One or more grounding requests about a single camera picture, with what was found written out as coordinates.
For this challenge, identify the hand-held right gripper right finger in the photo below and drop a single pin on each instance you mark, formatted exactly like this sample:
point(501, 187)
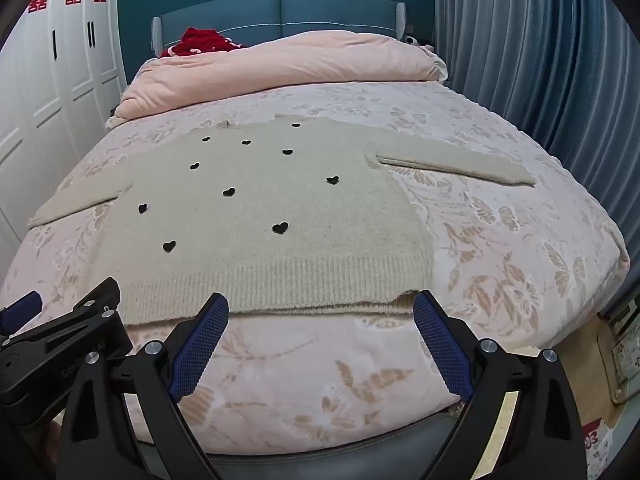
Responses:
point(440, 345)

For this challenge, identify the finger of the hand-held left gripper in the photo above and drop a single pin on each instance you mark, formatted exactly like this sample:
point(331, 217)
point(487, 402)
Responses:
point(95, 300)
point(20, 307)

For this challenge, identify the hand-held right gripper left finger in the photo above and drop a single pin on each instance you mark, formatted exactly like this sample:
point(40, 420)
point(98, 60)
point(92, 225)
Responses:
point(202, 345)

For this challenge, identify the beige knit sweater black hearts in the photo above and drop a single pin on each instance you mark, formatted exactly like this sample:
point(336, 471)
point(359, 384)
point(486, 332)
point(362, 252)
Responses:
point(300, 200)

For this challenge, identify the pink butterfly printed blanket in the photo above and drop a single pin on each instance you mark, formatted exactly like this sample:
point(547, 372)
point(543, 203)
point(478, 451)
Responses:
point(500, 260)

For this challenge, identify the red floral mat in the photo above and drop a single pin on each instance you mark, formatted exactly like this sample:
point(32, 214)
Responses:
point(597, 437)

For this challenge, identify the patterned storage box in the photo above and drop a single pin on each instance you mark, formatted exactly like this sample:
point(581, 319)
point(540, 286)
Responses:
point(625, 355)

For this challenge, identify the white wardrobe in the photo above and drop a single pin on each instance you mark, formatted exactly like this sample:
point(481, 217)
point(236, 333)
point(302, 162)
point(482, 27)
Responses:
point(60, 85)

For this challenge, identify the grey headboard side bolster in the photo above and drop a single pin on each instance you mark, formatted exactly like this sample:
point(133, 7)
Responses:
point(156, 35)
point(400, 19)

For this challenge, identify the red cloth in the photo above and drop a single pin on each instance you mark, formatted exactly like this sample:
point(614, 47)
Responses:
point(202, 41)

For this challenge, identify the blue-grey curtain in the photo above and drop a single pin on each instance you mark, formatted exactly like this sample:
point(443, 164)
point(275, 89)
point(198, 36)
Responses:
point(525, 60)

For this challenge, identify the pink duvet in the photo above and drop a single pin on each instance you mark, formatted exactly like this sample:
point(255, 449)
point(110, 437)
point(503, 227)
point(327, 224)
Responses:
point(310, 60)

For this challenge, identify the white bedside object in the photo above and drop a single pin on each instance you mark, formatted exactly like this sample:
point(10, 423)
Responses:
point(411, 40)

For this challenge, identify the blue bed headboard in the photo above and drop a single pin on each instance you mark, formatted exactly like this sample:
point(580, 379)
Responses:
point(250, 15)

